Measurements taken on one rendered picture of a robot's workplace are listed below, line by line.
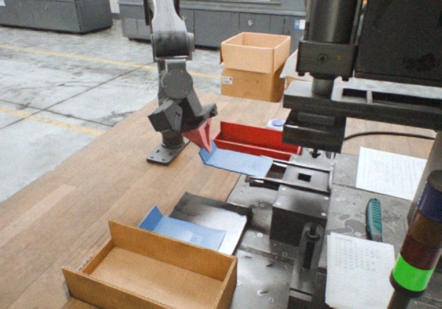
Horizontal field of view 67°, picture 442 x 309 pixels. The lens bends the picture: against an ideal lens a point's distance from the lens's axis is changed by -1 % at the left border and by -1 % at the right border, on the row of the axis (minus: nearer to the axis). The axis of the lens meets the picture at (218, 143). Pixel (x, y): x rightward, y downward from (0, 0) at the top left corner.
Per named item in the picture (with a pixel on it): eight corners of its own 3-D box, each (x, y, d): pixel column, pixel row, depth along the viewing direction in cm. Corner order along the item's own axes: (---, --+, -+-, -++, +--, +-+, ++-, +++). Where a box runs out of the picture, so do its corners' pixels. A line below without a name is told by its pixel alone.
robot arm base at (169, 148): (197, 110, 102) (177, 107, 104) (165, 139, 85) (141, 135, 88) (198, 133, 105) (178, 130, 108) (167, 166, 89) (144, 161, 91)
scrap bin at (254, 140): (220, 137, 103) (220, 120, 100) (302, 153, 95) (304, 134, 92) (205, 157, 93) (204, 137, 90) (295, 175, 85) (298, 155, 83)
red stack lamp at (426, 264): (398, 241, 41) (406, 220, 39) (433, 249, 40) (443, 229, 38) (400, 264, 38) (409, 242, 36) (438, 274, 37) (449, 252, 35)
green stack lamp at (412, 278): (391, 260, 43) (398, 242, 41) (424, 269, 41) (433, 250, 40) (393, 285, 39) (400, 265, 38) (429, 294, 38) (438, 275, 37)
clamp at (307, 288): (300, 249, 64) (306, 209, 59) (318, 254, 63) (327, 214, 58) (284, 318, 52) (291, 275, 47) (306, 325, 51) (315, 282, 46)
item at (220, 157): (210, 148, 80) (210, 137, 79) (273, 161, 75) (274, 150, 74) (197, 163, 75) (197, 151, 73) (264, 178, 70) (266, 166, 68)
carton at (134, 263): (114, 248, 65) (108, 218, 61) (236, 289, 57) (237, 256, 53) (68, 303, 55) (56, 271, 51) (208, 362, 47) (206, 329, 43)
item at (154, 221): (155, 216, 69) (154, 204, 68) (226, 233, 65) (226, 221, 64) (138, 239, 64) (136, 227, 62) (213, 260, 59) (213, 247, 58)
